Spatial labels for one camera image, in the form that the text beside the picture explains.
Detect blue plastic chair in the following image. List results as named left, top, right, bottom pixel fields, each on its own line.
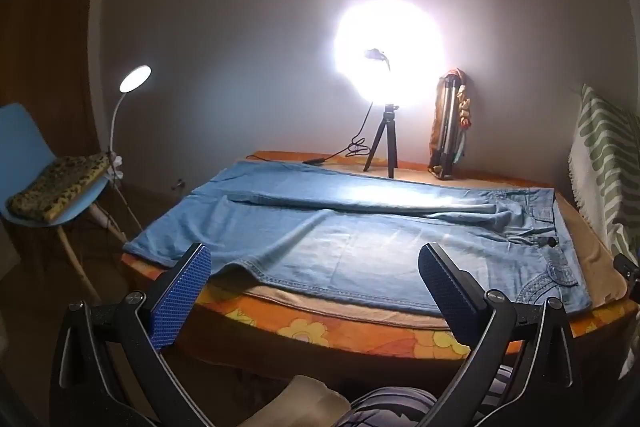
left=0, top=103, right=136, bottom=303

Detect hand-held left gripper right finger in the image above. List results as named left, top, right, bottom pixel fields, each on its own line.
left=417, top=243, right=583, bottom=427

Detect green white striped blanket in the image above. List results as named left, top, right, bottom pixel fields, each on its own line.
left=567, top=83, right=640, bottom=268

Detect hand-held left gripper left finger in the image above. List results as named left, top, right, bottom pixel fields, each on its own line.
left=50, top=243, right=213, bottom=427

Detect black power cable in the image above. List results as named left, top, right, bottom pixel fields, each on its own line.
left=245, top=102, right=373, bottom=165

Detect person's striped clothing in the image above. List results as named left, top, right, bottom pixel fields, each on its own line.
left=345, top=364, right=526, bottom=427

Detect small black tripod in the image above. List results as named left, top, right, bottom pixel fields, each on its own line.
left=362, top=104, right=401, bottom=180

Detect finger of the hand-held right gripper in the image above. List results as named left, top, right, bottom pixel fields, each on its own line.
left=612, top=253, right=640, bottom=303

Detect patterned orange cloth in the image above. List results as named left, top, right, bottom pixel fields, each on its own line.
left=450, top=68, right=473, bottom=130

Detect folded silver tripod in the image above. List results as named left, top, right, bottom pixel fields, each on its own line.
left=427, top=74, right=468, bottom=182

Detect round ring light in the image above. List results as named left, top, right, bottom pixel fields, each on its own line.
left=334, top=0, right=447, bottom=114

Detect beige cloth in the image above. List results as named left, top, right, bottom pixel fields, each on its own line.
left=240, top=376, right=351, bottom=427

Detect white gooseneck desk lamp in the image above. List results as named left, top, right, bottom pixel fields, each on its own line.
left=102, top=64, right=153, bottom=180

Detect orange floral tablecloth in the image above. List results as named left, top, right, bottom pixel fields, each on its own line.
left=120, top=150, right=640, bottom=360

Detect blue denim pants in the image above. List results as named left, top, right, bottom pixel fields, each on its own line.
left=122, top=159, right=593, bottom=318

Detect leopard print cushion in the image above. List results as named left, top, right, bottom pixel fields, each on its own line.
left=7, top=154, right=111, bottom=224

